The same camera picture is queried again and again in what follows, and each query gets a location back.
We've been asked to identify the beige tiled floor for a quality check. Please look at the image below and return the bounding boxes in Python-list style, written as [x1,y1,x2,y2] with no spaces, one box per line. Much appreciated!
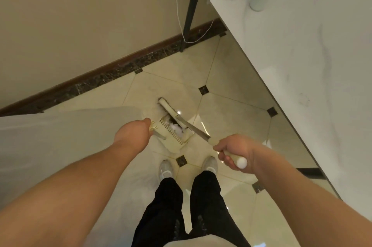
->
[43,30,341,247]

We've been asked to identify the person's right forearm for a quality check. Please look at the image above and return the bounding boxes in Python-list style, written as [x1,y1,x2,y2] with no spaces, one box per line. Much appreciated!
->
[253,145,372,247]

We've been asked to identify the white marble table black legs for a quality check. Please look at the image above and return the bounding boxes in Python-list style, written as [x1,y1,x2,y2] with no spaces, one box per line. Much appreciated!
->
[179,0,372,223]

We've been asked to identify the white paper scraps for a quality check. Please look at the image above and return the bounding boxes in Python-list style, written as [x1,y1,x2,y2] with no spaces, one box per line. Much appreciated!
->
[169,123,186,136]

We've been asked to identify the person's left hand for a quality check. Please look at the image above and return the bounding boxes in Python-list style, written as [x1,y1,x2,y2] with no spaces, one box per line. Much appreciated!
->
[113,118,152,154]

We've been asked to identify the cream broom with metal handle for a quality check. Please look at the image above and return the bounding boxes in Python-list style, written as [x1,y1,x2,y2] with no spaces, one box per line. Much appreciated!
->
[158,97,248,169]

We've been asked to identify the white cable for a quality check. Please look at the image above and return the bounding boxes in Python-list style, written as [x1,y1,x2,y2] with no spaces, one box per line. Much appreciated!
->
[176,0,215,44]

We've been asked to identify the white shirt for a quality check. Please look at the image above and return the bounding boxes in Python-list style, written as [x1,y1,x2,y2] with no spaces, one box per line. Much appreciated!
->
[161,234,238,247]

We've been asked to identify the person's right hand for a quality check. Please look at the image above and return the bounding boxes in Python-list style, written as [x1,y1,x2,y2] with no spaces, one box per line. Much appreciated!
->
[212,134,259,174]

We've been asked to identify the clear plastic sheet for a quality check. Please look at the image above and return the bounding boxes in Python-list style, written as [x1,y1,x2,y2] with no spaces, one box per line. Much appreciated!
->
[0,106,166,247]

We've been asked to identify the person's grey shoe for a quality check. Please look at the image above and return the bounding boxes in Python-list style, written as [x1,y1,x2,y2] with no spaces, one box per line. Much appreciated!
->
[158,160,175,182]
[202,156,219,175]

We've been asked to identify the black trousers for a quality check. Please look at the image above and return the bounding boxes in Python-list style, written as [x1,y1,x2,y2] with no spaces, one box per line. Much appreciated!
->
[131,170,252,247]

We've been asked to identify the person's right grey shoe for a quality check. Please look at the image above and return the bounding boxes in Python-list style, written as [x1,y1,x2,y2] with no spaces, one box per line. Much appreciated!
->
[202,156,219,175]

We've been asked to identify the person's left grey shoe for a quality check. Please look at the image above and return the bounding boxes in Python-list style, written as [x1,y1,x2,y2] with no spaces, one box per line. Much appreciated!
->
[158,160,175,182]

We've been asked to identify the cream dustpan with metal handle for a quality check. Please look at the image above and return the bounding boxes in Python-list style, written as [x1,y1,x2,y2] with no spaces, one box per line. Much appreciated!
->
[148,115,195,153]

